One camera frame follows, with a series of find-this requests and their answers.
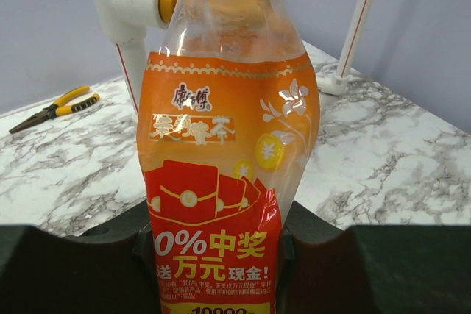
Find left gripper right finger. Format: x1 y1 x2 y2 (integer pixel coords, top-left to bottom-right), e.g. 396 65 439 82
276 203 470 313

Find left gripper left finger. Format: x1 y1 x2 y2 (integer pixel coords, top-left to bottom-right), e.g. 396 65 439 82
1 202 161 313

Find orange label tea bottle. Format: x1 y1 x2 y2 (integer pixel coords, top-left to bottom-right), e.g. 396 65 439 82
137 0 320 313

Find yellow handled pliers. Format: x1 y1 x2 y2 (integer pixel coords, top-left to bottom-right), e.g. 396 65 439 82
9 85 100 134

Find white PVC pipe frame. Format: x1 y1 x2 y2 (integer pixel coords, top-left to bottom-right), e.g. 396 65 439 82
93 0 373 108

